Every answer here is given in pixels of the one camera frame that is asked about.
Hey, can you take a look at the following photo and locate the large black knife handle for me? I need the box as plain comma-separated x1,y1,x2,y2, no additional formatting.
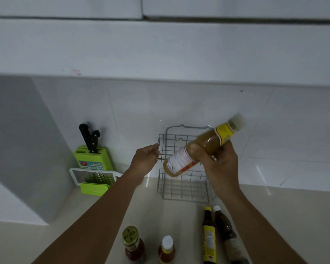
79,123,93,151

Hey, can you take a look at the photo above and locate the green knife block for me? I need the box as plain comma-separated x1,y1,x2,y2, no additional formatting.
73,145,114,171

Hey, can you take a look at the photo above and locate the white and green grater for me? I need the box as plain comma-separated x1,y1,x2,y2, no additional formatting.
69,168,123,196

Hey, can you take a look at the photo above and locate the red sauce jar gold lid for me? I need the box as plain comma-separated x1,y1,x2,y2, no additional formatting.
122,226,147,264

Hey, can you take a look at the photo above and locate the person's left forearm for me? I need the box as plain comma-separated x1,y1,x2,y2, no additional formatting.
32,170,145,264

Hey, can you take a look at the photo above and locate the person's right forearm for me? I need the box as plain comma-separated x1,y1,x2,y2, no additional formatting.
213,187,308,264

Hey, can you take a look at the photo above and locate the yellow sauce bottle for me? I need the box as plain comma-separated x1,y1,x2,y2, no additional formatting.
163,113,247,178

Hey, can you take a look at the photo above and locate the person's right hand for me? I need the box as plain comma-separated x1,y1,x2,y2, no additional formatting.
190,140,241,196

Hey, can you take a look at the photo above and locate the small black knife handle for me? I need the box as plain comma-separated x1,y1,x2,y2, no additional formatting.
89,130,101,154

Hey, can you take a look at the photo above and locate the dark bottle yellow cap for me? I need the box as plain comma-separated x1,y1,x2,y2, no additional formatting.
202,207,218,264

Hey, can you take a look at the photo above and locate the grey wire rack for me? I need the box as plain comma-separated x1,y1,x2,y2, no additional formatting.
157,124,217,204

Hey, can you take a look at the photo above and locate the dark bottle white cap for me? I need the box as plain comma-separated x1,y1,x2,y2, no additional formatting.
213,205,250,264

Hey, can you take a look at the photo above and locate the white wall cabinet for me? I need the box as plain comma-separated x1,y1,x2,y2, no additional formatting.
0,0,330,87

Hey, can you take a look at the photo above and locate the orange sauce bottle white cap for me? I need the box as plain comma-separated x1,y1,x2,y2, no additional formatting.
158,235,176,264

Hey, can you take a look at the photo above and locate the person's left hand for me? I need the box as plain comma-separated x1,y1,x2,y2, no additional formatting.
126,144,161,187

